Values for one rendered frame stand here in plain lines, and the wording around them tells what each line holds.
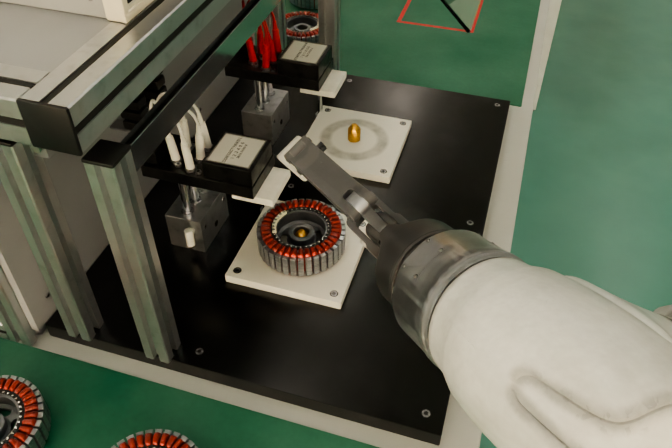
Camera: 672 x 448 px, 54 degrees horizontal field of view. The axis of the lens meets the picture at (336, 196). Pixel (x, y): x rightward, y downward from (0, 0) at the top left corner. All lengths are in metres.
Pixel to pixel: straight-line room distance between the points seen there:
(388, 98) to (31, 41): 0.66
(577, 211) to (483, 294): 1.80
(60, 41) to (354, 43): 0.81
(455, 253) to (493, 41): 0.98
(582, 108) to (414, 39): 1.37
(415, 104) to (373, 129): 0.12
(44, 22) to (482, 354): 0.49
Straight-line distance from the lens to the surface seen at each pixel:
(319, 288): 0.81
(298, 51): 0.98
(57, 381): 0.83
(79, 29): 0.66
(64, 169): 0.82
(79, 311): 0.79
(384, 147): 1.02
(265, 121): 1.02
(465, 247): 0.45
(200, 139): 0.80
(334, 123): 1.07
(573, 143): 2.46
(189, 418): 0.77
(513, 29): 1.45
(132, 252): 0.65
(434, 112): 1.13
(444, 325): 0.41
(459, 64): 1.31
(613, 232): 2.15
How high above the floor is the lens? 1.40
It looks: 42 degrees down
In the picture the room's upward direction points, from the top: straight up
